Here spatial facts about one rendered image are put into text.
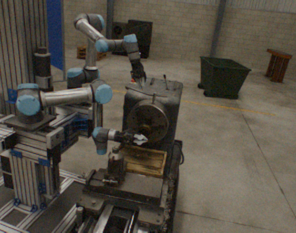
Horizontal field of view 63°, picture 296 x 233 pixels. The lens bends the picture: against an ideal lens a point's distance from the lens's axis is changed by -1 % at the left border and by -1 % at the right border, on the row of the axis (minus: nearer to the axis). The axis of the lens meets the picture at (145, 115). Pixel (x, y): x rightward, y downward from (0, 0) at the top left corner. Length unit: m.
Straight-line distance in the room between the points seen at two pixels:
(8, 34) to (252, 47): 10.92
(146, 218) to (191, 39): 10.65
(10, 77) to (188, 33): 10.20
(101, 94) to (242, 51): 10.68
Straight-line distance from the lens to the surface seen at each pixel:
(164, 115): 1.77
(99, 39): 1.57
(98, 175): 1.45
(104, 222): 1.34
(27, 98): 1.43
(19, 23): 1.74
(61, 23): 6.43
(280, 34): 12.18
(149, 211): 1.36
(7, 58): 1.86
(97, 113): 1.69
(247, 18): 11.80
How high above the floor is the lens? 1.86
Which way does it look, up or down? 23 degrees down
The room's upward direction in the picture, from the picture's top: 6 degrees clockwise
